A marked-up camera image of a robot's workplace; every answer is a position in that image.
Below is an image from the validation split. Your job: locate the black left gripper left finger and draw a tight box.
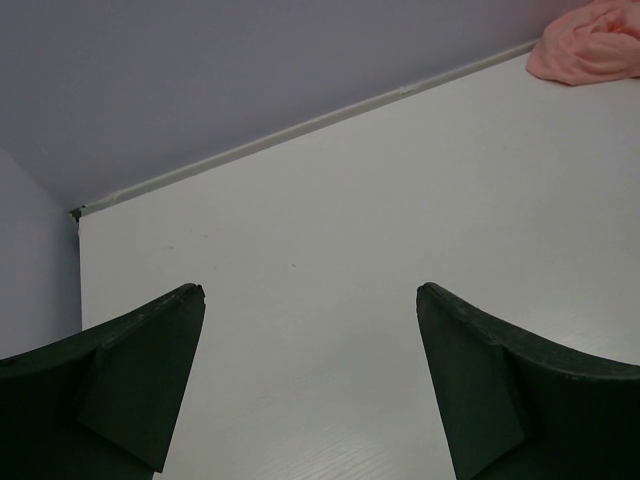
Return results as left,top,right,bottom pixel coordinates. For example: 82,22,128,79
1,284,205,479

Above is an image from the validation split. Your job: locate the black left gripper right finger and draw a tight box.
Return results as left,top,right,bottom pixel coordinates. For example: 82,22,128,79
416,283,639,479

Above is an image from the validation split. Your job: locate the pink crumpled t shirt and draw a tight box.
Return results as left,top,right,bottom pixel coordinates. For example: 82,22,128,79
526,1,639,86

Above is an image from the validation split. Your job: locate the white table edge rail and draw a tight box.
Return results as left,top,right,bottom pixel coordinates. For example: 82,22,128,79
69,40,537,222

